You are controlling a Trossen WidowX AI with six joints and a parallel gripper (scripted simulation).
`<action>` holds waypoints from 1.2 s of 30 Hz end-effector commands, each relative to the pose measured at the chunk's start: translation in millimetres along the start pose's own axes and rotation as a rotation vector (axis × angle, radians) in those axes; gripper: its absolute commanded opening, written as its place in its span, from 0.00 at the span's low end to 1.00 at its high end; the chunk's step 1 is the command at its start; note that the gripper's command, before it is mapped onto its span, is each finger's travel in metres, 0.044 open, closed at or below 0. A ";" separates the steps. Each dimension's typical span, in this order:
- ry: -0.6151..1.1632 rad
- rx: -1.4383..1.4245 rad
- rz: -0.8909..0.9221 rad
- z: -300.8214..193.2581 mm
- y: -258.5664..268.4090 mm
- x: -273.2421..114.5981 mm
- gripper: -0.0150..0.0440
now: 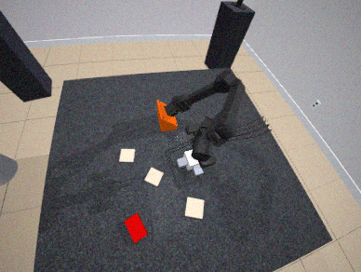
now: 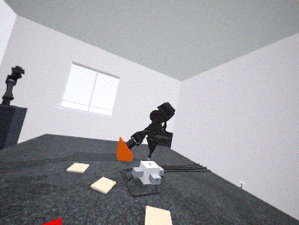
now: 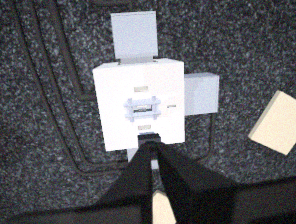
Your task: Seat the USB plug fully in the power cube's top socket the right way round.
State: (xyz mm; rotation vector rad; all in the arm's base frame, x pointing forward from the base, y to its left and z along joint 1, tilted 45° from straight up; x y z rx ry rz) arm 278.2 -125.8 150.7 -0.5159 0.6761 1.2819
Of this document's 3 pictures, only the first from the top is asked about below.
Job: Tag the cream flat square tile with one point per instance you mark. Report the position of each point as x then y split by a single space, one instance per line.
154 177
127 155

